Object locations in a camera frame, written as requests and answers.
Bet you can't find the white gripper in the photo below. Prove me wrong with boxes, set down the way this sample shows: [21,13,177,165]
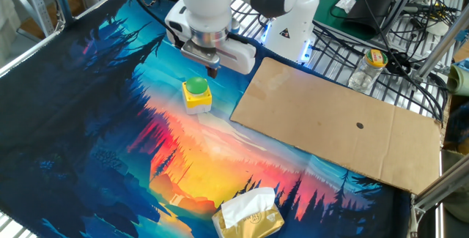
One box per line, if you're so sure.
[163,2,257,80]

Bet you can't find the yellow box green push button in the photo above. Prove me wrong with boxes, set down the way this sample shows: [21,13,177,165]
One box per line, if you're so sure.
[181,76,213,116]

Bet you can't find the green cutting mat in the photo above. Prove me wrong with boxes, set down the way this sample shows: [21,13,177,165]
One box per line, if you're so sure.
[313,0,377,42]

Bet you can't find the brown cardboard sheet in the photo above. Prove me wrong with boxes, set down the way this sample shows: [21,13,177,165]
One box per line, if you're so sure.
[229,56,443,196]

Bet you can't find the colourful forest sunset cloth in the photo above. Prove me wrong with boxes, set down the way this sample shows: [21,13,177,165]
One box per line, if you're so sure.
[0,0,412,238]

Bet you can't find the glass jar yellow lid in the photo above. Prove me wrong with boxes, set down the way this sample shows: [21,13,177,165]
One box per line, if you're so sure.
[347,48,389,94]

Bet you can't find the gold tissue pack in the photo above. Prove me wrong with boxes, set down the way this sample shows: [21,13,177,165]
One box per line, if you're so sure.
[211,187,286,238]

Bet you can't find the black pouch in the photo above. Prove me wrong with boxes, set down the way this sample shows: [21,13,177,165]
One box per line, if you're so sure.
[343,0,405,36]

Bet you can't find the silver aluminium strut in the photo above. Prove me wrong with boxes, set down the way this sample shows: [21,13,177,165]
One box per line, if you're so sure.
[413,10,469,82]

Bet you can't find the pale green roll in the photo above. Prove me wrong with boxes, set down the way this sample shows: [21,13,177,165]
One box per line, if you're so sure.
[446,63,469,97]

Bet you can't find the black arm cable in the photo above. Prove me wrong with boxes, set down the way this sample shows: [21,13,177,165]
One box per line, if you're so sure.
[128,0,184,49]

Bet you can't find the grey metal shelf frame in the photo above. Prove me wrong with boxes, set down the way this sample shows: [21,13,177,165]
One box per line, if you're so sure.
[0,0,56,38]

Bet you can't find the tangled black cables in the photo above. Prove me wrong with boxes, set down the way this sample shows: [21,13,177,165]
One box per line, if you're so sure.
[311,0,459,122]

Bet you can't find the silver corner frame bar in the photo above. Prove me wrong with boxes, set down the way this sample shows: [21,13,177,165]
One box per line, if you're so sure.
[409,153,469,215]

